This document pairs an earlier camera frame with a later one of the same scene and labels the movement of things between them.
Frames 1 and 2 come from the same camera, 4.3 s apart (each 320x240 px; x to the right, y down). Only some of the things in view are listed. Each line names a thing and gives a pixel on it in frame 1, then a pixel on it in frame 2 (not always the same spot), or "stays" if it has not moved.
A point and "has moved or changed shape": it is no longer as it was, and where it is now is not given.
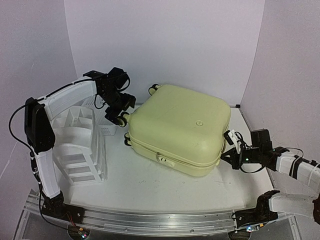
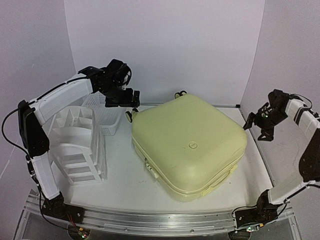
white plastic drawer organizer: [79, 146] stays
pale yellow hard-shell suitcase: [180, 128] has moved or changed shape
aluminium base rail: [141, 222] stays
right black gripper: [233, 160] -> [269, 134]
